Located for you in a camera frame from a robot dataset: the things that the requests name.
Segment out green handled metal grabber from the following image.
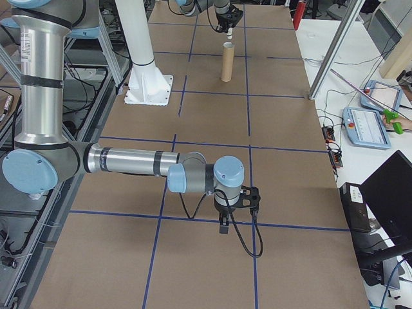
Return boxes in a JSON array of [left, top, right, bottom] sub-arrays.
[[330, 68, 404, 135]]

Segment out bare person hand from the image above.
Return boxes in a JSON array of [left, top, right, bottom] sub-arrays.
[[382, 115, 412, 132]]

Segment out brown cardboard tube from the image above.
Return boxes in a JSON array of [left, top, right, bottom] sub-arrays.
[[220, 42, 236, 83]]

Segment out red cylinder tube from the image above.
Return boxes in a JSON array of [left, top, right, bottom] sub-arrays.
[[294, 0, 306, 32]]

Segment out black orange power strip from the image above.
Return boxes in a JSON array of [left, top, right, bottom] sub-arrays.
[[321, 125, 336, 143], [328, 149, 344, 169]]

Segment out black computer box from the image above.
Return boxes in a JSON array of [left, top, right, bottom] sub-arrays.
[[339, 181, 376, 234]]

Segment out black monitor stand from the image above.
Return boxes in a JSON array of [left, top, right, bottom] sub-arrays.
[[352, 236, 412, 289]]

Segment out blue grey teach pendant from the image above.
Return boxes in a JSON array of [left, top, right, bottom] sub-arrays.
[[341, 106, 393, 151], [359, 79, 404, 111]]

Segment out black monitor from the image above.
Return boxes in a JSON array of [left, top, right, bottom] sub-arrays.
[[359, 149, 412, 247]]

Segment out beige wooden board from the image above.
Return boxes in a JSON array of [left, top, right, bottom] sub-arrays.
[[379, 30, 412, 80]]

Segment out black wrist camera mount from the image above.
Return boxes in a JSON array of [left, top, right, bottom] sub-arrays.
[[230, 7, 245, 24], [230, 185, 260, 214]]

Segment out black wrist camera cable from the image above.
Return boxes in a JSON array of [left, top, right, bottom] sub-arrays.
[[225, 189, 264, 258]]

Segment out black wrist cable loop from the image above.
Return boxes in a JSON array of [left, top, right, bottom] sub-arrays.
[[178, 191, 211, 220]]

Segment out white pedestal column with plate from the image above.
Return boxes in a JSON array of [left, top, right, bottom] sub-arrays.
[[114, 0, 174, 107]]

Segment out aluminium profile post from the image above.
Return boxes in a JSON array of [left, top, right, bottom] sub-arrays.
[[308, 0, 368, 101]]

